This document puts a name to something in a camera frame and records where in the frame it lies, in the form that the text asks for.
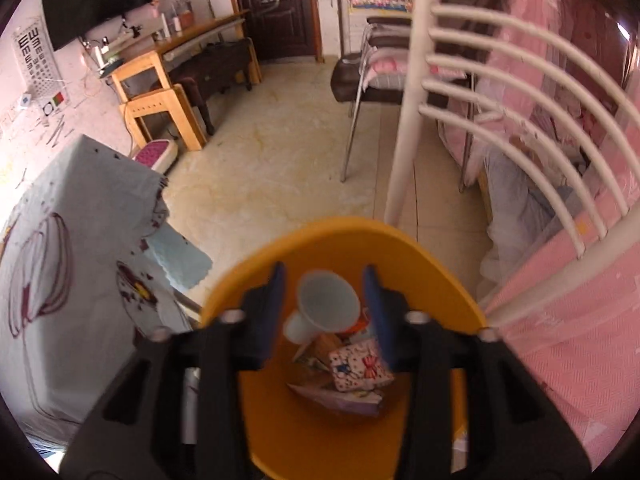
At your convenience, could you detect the dark brown door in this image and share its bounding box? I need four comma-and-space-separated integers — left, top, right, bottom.
229, 0, 322, 64

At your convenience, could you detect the light blue towel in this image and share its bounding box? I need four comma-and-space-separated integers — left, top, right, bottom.
144, 222, 214, 291

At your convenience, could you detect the yellow bin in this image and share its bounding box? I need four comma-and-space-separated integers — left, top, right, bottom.
198, 216, 489, 480

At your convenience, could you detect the wooden chair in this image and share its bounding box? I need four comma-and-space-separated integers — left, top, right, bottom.
118, 83, 207, 154

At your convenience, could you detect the grey cup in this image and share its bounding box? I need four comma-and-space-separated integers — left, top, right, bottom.
282, 270, 362, 346

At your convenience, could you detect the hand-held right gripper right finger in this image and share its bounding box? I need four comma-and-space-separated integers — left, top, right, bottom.
363, 263, 594, 480

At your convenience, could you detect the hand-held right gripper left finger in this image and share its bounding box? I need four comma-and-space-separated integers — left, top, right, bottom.
59, 261, 288, 480

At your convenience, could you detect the white desk shelf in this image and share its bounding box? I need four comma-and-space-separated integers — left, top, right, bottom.
81, 2, 162, 69

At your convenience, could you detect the eye chart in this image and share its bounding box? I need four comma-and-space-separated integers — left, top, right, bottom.
11, 16, 67, 112

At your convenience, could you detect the white bed rail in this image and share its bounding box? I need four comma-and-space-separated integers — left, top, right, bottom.
383, 0, 640, 332

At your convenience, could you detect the polka dot packet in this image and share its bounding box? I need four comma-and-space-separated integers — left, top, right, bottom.
327, 337, 396, 394

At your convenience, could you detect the black television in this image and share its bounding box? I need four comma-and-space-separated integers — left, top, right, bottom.
40, 0, 152, 52

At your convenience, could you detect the pink bedding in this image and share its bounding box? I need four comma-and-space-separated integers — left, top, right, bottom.
477, 210, 640, 468

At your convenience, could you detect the pale blue blanket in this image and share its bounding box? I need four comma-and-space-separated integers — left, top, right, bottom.
484, 147, 577, 283

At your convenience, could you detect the dark chair with metal legs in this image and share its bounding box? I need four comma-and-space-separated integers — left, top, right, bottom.
330, 0, 512, 194

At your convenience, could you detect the pink white scale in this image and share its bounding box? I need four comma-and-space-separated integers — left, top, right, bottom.
130, 138, 179, 171

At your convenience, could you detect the dark padded bench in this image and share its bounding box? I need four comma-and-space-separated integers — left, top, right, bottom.
170, 37, 254, 137

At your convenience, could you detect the wooden desk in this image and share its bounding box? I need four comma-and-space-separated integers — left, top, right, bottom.
109, 8, 262, 107

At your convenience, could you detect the pink seat cushion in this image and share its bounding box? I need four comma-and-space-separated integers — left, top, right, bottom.
366, 57, 417, 92

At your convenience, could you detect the pink bed curtain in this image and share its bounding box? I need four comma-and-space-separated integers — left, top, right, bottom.
475, 0, 640, 166

